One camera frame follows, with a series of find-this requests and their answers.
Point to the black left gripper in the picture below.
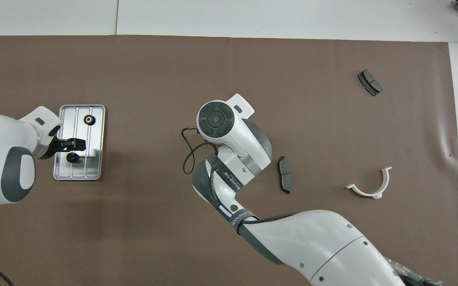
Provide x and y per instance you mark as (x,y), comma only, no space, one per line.
(51,145)

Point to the large black bearing gear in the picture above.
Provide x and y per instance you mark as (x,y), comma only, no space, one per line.
(89,119)
(72,157)

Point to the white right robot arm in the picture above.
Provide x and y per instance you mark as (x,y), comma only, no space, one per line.
(332,246)

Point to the grey metal tray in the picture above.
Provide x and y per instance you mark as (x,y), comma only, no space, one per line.
(94,167)

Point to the brown table mat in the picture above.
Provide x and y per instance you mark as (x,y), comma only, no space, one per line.
(153,71)

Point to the dark grey brake pad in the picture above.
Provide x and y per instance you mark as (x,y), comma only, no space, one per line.
(370,82)
(285,174)

